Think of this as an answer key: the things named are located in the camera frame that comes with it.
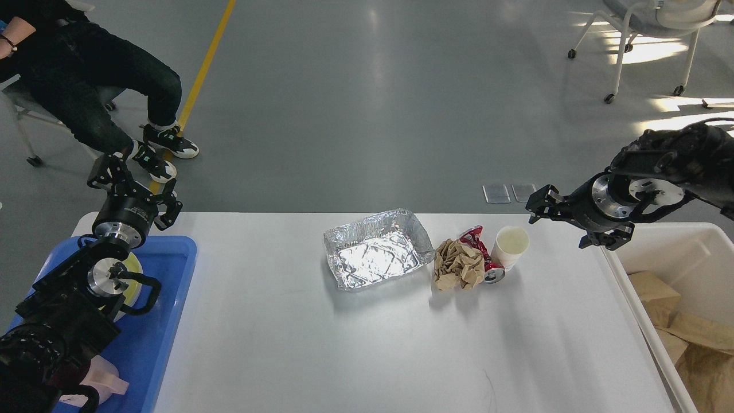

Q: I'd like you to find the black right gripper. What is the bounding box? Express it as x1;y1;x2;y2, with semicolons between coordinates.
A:
525;173;635;251

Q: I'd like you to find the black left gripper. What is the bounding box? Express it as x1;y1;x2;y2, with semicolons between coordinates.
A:
87;154;183;240

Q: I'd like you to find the yellow plastic plate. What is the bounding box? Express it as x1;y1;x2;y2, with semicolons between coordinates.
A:
123;252;143;307

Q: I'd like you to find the crushed red can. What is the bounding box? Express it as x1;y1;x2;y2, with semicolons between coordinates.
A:
459;225;506;285

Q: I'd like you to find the brown paper bag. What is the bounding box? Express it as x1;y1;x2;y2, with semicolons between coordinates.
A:
627;270;682;328
667;312;733;412

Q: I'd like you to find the brown paper ball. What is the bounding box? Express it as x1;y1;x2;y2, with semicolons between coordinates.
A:
433;239;485;292

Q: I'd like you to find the pink mug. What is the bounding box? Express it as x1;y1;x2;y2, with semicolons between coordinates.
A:
53;355;129;407

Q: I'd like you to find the aluminium foil tray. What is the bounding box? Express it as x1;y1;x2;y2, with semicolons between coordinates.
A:
323;208;435;292

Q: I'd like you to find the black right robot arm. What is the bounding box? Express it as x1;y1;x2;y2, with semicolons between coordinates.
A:
525;119;733;251

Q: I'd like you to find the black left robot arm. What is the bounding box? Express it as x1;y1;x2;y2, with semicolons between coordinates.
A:
1;155;182;412

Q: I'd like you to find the black white sneaker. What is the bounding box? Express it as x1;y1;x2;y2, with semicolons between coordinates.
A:
129;139;177;184
141;124;200;159

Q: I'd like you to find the chair caster leg left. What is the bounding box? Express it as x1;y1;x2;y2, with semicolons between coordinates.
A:
0;75;118;168

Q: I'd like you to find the white plastic bin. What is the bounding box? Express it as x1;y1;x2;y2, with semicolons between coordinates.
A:
603;223;733;412

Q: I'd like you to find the brown paper in bin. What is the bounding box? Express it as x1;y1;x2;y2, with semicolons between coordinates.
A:
655;329;689;364

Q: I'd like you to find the seated person in black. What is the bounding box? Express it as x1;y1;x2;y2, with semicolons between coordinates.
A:
2;1;182;153

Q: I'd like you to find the blue plastic tray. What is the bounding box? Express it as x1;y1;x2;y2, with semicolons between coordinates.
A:
9;235;198;413

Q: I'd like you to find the white office chair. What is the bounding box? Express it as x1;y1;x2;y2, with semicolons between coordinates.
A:
567;1;721;104

